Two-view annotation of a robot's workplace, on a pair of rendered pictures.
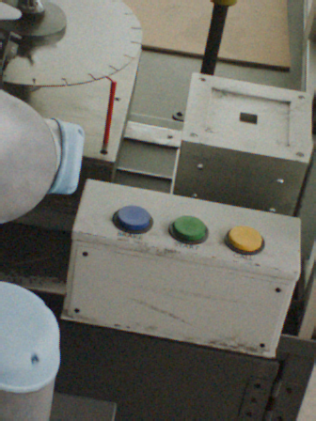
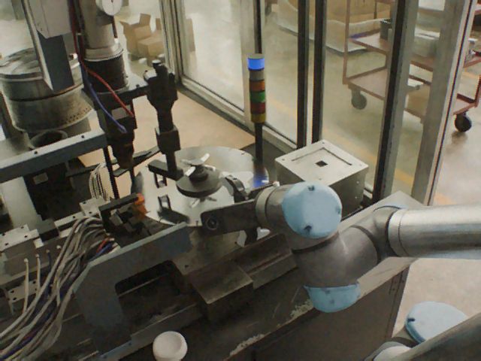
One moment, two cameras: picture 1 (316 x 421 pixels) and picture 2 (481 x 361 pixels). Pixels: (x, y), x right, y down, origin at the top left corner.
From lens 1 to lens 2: 0.85 m
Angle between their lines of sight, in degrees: 25
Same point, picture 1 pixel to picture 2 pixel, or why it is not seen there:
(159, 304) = (382, 269)
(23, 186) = not seen: outside the picture
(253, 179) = (347, 188)
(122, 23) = (235, 155)
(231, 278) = not seen: hidden behind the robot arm
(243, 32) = (223, 137)
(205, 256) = not seen: hidden behind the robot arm
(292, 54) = (251, 134)
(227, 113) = (312, 167)
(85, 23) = (222, 165)
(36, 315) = (446, 309)
